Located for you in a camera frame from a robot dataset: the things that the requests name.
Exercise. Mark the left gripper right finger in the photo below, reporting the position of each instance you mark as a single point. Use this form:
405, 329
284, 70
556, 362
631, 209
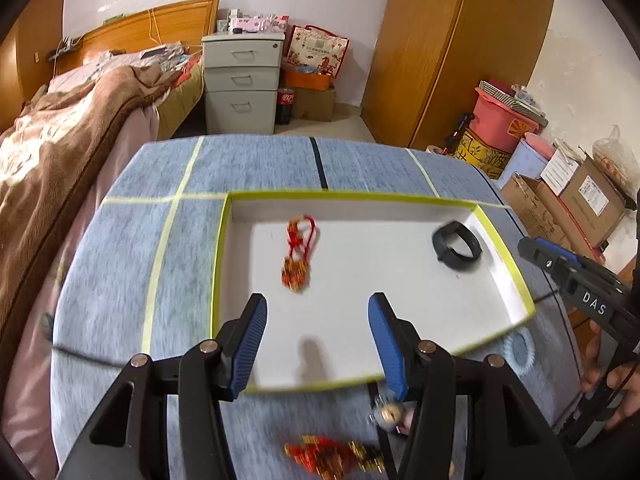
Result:
418, 371

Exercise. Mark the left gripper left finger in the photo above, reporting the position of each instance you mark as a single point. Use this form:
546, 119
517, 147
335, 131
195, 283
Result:
214, 371

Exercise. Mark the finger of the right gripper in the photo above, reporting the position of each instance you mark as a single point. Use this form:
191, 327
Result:
559, 272
548, 253

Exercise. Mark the black fitness band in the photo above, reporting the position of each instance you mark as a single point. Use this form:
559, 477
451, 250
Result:
456, 246

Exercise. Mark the red knot charm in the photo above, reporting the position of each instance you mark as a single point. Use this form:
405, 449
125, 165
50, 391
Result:
301, 233

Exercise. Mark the red gold tassel charm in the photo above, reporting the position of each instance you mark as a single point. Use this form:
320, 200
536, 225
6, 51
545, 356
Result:
331, 459

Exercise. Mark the person's right hand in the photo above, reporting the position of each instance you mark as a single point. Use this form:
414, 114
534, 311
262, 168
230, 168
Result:
593, 374

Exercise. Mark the open cardboard box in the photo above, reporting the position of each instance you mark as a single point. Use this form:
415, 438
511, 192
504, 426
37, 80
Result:
581, 218

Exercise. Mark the blue patterned tablecloth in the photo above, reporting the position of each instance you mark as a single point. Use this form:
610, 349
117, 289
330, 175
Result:
103, 303

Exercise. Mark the yellow patterned box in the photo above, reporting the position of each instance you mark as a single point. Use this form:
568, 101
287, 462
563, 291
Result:
474, 151

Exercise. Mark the green cardboard tray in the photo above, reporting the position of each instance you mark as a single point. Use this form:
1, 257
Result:
319, 338

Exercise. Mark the pink plastic bin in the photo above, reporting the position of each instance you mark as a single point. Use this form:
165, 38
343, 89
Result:
497, 125

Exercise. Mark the large wooden wardrobe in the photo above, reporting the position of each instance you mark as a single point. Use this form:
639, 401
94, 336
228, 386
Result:
431, 54

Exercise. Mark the cola bottle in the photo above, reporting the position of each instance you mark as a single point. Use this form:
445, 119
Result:
285, 104

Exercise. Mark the brown blanket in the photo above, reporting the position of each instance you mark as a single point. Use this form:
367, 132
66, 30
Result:
49, 156

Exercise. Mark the brown cardboard box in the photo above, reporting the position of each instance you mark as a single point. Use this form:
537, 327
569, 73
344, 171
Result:
316, 105

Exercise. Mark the orange box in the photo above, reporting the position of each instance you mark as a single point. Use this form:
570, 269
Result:
309, 81

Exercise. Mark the grey drawer cabinet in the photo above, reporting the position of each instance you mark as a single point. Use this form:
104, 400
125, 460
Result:
241, 75

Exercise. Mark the red patterned gift bag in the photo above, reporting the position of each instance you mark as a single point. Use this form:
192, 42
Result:
311, 46

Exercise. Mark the wooden bed headboard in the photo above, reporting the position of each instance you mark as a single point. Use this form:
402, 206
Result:
186, 21

